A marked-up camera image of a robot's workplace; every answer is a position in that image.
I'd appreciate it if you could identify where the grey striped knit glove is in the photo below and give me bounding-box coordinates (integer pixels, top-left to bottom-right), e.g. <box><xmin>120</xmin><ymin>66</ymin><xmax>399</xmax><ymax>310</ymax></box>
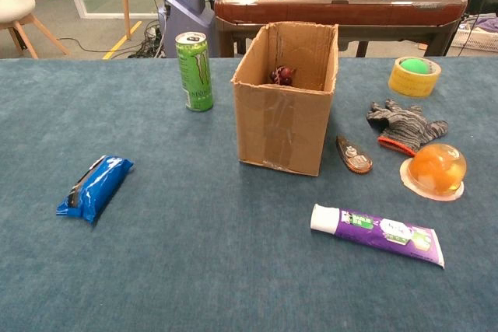
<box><xmin>366</xmin><ymin>99</ymin><xmax>449</xmax><ymax>158</ymax></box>

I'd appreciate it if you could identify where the purple toothpaste tube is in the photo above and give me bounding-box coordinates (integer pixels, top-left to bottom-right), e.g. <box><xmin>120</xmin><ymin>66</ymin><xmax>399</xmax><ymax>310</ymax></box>
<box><xmin>310</xmin><ymin>203</ymin><xmax>446</xmax><ymax>270</ymax></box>

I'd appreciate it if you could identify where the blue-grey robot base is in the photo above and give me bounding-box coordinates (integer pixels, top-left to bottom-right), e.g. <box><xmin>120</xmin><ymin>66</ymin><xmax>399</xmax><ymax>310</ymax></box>
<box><xmin>157</xmin><ymin>0</ymin><xmax>216</xmax><ymax>59</ymax></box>

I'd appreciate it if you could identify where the open cardboard box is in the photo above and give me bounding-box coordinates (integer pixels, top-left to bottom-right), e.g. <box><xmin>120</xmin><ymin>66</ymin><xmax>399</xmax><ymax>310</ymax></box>
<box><xmin>231</xmin><ymin>21</ymin><xmax>339</xmax><ymax>177</ymax></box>

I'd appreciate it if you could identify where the red grape bunch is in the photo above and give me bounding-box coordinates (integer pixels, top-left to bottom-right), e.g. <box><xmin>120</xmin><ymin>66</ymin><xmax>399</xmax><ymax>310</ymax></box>
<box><xmin>268</xmin><ymin>66</ymin><xmax>297</xmax><ymax>87</ymax></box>

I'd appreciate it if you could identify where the green energy drink can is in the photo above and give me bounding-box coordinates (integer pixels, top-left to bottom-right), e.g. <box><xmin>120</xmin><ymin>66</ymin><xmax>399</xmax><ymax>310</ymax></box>
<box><xmin>174</xmin><ymin>31</ymin><xmax>215</xmax><ymax>113</ymax></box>

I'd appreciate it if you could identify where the blue table cloth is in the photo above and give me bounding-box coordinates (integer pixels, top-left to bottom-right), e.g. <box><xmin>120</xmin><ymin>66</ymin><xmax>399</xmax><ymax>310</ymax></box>
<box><xmin>0</xmin><ymin>58</ymin><xmax>498</xmax><ymax>332</ymax></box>

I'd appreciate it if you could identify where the blue snack packet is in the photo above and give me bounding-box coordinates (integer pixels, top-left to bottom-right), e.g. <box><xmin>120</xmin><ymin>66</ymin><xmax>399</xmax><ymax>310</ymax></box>
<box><xmin>56</xmin><ymin>155</ymin><xmax>135</xmax><ymax>226</ymax></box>

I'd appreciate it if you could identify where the brown mahjong table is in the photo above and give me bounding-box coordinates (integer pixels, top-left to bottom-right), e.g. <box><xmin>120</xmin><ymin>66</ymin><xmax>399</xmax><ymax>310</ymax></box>
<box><xmin>213</xmin><ymin>0</ymin><xmax>468</xmax><ymax>58</ymax></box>

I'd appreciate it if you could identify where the yellow tape roll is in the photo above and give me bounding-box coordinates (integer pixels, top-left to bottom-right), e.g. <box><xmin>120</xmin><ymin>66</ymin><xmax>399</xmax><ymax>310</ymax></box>
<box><xmin>388</xmin><ymin>56</ymin><xmax>442</xmax><ymax>99</ymax></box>

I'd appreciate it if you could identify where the green ball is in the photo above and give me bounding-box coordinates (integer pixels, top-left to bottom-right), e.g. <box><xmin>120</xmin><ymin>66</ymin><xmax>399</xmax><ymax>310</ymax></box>
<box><xmin>399</xmin><ymin>58</ymin><xmax>430</xmax><ymax>75</ymax></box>

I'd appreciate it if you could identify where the white plastic basket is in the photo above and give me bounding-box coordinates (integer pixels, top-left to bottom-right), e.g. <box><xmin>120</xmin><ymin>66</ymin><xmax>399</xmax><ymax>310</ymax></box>
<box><xmin>451</xmin><ymin>16</ymin><xmax>498</xmax><ymax>53</ymax></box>

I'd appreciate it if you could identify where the black floor cable bundle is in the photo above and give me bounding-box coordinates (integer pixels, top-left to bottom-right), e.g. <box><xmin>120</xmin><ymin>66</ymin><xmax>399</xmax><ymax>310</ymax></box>
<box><xmin>128</xmin><ymin>23</ymin><xmax>167</xmax><ymax>59</ymax></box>

